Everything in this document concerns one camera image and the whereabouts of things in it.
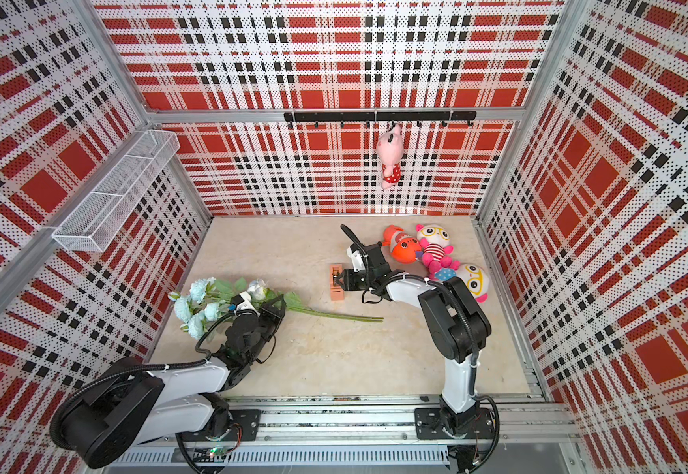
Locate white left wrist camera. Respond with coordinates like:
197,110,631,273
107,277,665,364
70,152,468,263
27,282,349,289
229,295,256,314

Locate orange fish plush toy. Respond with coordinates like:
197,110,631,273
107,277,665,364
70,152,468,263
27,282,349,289
383,225,422,265

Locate black hook rail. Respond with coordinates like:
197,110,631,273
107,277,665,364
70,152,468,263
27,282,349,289
284,110,478,126

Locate pink hanging plush toy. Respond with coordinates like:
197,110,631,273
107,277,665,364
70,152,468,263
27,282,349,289
375,124,404,190

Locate white blue owl plush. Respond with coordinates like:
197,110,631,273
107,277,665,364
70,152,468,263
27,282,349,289
433,262,491,303

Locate pink striped owl plush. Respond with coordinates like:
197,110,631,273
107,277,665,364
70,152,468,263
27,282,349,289
416,224,460,278

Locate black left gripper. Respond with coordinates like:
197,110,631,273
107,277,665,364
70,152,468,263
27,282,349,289
246,293,286,363

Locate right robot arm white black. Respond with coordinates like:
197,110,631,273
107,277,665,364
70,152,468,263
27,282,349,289
333,239,501,440

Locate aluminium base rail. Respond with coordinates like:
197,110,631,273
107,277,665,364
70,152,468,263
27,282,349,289
109,395,588,473

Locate white rose bouquet green stems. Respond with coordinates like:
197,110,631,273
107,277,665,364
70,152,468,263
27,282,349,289
168,278,383,340

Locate orange tape dispenser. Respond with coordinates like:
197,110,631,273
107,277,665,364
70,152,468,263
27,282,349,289
329,264,345,301

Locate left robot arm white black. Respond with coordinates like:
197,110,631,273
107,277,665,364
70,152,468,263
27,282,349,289
49,295,287,473

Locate white wire mesh basket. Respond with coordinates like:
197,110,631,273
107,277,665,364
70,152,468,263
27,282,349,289
52,130,179,253

